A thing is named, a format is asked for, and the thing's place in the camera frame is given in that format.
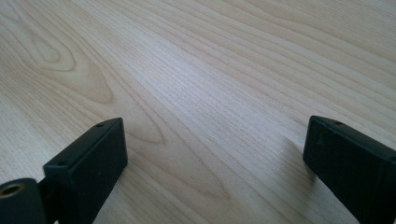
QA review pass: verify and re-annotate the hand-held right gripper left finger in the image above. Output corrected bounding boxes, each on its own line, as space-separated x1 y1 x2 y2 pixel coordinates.
38 117 129 224

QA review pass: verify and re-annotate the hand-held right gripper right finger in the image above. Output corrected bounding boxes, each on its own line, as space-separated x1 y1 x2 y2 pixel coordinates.
302 115 396 224

